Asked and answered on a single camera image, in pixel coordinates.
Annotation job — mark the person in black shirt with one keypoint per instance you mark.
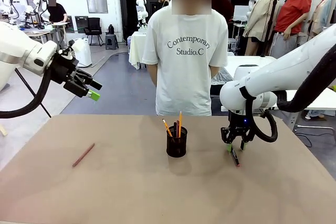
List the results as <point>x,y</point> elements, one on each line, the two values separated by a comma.
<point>57,11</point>

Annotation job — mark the mannequin with beige jacket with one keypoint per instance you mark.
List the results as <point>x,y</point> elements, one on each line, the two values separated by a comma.
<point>260,16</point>

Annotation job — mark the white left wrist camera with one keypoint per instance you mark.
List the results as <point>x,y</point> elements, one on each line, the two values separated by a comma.
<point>67,51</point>

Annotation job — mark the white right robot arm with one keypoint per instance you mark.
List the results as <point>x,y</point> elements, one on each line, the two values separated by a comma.
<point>283,77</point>

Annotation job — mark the red-brown pencil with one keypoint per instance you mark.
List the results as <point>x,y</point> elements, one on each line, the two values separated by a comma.
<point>83,155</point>

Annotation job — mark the person in red shirt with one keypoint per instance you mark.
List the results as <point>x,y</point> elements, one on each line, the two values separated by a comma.
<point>292,14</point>

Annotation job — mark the person's right forearm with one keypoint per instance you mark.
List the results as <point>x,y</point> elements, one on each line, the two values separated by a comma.
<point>152,75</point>

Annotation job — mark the white air purifier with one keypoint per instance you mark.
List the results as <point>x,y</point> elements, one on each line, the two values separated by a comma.
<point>83,52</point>

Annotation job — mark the brown pencil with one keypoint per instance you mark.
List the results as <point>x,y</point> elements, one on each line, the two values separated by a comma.
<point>178,128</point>

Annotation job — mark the black stand rod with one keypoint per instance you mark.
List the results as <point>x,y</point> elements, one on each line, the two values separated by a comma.
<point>32,93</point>

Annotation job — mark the mannequin with bucket hat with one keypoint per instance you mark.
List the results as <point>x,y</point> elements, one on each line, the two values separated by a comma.
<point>321,16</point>

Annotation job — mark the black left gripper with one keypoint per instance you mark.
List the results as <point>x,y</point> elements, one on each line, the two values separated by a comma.
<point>63,68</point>

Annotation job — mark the black bottle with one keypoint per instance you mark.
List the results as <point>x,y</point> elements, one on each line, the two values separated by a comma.
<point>111,28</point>

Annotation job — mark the black pen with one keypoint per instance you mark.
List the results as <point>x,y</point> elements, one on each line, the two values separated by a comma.
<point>175,129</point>

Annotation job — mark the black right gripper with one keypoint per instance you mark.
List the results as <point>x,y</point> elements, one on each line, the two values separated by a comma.
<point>238,124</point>

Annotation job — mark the black mesh pen holder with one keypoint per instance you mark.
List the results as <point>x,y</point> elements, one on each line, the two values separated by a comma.
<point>177,145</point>

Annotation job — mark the black tripod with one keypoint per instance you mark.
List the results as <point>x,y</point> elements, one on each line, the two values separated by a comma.
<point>270,24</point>

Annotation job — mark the table with white cloth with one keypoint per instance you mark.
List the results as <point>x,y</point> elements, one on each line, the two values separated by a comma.
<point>136,48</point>

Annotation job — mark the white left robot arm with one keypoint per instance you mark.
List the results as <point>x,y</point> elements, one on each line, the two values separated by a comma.
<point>18,45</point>

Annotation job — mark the person's left forearm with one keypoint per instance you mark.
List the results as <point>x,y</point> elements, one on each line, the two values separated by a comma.
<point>214,72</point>

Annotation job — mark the person in white t-shirt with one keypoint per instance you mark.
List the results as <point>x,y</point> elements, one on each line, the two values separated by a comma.
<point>185,58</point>

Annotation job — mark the black office chair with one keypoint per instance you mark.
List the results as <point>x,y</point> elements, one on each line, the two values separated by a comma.
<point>94,28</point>

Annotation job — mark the grey work desk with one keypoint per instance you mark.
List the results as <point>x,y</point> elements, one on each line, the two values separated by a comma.
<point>39,33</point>

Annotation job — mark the black plastic stool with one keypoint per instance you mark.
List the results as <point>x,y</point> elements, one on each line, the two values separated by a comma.
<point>111,41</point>

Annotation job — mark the small white background robot arm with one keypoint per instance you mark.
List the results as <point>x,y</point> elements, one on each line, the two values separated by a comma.
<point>141,11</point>

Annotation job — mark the black marker with red end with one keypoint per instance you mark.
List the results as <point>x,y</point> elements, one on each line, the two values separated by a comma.
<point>235,158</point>

